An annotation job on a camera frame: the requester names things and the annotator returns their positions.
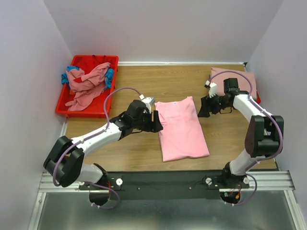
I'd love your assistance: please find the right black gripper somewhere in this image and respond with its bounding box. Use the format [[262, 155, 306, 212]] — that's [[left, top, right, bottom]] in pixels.
[[197, 92, 230, 117]]

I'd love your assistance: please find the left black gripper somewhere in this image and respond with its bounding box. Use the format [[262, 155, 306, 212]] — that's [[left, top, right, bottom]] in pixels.
[[133, 109, 163, 133]]

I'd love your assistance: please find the light pink t shirt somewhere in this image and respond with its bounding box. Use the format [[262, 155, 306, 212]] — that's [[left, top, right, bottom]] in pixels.
[[155, 96, 210, 162]]

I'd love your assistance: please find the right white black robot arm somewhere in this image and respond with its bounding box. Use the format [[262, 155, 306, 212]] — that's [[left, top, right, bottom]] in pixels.
[[198, 78, 284, 188]]

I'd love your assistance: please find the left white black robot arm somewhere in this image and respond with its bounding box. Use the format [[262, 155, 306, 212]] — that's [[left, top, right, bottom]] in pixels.
[[43, 97, 163, 189]]

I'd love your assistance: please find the folded dusty pink shirt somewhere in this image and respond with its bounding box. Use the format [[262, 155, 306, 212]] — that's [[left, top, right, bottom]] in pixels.
[[210, 67, 257, 99]]

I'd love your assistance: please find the folded red shirt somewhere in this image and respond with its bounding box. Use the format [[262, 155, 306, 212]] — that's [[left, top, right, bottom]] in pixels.
[[256, 91, 261, 104]]

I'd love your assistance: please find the blue crumpled shirt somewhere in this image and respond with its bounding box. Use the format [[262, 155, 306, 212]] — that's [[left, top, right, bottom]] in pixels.
[[61, 66, 114, 89]]

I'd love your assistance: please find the crumpled dusty pink shirt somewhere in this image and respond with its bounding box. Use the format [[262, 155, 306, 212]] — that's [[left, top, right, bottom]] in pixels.
[[65, 62, 111, 111]]

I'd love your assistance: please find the red shirt in bin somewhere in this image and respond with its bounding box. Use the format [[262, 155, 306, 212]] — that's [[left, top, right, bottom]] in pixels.
[[71, 55, 107, 74]]

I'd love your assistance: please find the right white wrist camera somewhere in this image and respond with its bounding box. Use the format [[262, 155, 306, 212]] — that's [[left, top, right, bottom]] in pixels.
[[204, 80, 217, 98]]

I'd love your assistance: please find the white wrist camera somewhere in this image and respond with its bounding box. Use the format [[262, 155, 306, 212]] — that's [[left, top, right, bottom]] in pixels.
[[139, 94, 155, 113], [204, 80, 217, 98]]

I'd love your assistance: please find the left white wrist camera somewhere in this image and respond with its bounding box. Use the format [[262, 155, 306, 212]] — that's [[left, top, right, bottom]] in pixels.
[[139, 94, 155, 113]]

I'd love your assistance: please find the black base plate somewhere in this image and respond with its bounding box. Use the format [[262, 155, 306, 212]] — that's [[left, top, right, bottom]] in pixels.
[[79, 169, 250, 207]]

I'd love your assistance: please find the aluminium rail frame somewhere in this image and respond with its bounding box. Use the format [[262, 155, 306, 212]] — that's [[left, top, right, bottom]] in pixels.
[[27, 61, 307, 230]]

